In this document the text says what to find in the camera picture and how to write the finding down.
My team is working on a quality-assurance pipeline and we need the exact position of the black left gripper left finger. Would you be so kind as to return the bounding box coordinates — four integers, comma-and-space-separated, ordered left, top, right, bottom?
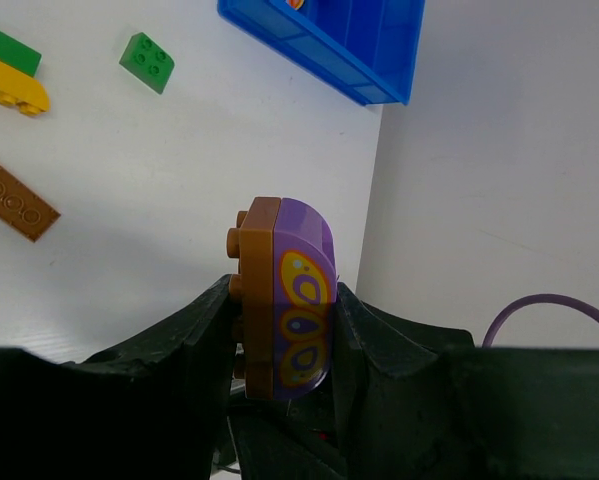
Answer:
0, 278, 237, 479

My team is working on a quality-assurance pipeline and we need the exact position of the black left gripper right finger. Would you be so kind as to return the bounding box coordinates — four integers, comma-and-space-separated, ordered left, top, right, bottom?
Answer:
331, 285, 599, 479

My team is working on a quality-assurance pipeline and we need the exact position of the brown purple butterfly lego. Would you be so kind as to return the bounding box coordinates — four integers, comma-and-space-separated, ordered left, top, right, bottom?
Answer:
226, 197, 337, 401

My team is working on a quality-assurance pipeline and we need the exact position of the yellow butterfly lego brick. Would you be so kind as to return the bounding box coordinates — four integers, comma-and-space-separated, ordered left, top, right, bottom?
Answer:
286, 0, 305, 10

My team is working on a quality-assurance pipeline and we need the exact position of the brown flat lego plate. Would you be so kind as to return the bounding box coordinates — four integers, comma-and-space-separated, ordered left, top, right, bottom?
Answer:
0, 165, 60, 242

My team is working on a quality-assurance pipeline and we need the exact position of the small green lego brick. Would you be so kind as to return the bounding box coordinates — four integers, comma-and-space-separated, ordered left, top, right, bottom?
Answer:
119, 32, 175, 94

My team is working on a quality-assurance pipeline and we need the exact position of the yellow long lego brick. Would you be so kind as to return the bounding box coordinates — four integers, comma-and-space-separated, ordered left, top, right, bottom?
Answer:
0, 61, 51, 117

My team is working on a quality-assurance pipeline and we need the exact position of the blue plastic sorting bin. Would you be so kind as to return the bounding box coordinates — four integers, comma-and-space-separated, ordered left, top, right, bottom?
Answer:
217, 0, 425, 105

